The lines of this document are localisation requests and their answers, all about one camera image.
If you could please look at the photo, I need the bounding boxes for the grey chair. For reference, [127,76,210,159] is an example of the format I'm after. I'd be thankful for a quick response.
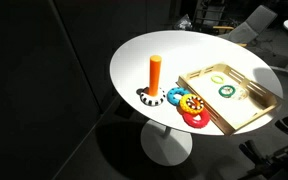
[220,5,278,46]

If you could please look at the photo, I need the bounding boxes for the black clamp stand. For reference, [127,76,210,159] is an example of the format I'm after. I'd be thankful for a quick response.
[238,116,288,180]

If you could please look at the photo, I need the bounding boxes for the small black and white ring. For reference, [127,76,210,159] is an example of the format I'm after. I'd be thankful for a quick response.
[187,97,203,111]

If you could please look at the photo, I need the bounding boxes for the red toy ring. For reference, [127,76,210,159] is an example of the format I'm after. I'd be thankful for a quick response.
[182,108,211,129]

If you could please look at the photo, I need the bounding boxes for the white round pedestal table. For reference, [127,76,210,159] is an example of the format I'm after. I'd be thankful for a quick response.
[110,30,283,166]

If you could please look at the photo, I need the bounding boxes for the lime green toy ring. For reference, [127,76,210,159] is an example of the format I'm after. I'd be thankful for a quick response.
[210,74,226,85]

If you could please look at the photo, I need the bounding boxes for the black and white striped base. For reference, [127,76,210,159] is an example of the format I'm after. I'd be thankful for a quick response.
[140,87,166,107]

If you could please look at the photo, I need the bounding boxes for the light wooden tray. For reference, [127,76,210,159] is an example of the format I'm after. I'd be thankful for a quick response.
[177,63,282,135]

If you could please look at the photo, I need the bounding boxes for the clear ring with beads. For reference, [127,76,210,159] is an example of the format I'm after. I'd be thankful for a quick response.
[232,85,250,101]

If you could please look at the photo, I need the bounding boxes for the dark green toy ring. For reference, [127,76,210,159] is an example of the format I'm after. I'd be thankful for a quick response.
[218,84,237,99]

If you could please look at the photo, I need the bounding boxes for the orange stacking post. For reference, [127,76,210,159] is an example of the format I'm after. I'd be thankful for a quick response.
[148,55,162,96]

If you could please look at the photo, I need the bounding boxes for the yellow orange toy ring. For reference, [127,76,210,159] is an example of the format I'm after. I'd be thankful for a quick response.
[179,93,205,116]

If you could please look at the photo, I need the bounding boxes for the blue toy ring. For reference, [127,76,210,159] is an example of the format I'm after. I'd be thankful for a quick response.
[166,87,191,107]

